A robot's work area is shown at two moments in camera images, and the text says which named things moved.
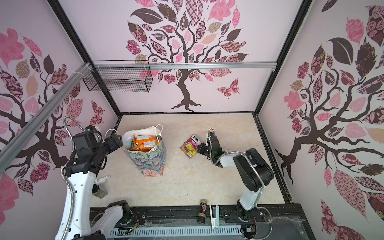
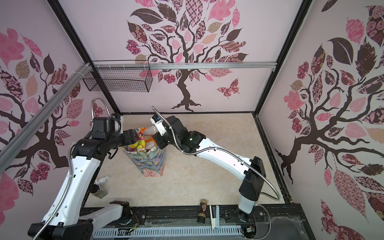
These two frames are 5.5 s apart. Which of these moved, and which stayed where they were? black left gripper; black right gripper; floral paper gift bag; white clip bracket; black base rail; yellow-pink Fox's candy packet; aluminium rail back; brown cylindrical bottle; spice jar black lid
Moved: yellow-pink Fox's candy packet; black left gripper; black right gripper
Stayed: aluminium rail back; floral paper gift bag; brown cylindrical bottle; black base rail; white clip bracket; spice jar black lid
